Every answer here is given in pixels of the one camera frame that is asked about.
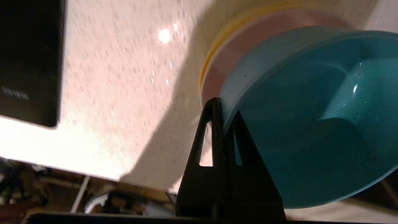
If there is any black induction cooktop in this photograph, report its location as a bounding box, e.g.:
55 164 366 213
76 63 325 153
0 0 64 128

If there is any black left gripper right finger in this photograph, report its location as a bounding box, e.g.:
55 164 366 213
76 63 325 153
213 110 286 220

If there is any blue plastic bowl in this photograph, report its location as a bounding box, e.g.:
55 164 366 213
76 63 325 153
219 26 398 209

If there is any yellow plastic bowl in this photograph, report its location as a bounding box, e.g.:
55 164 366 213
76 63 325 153
198 2 311 94

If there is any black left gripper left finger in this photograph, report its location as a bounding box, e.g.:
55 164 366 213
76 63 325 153
176 97 229 217

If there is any pink plastic bowl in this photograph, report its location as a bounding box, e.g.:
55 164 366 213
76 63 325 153
201 9 352 108

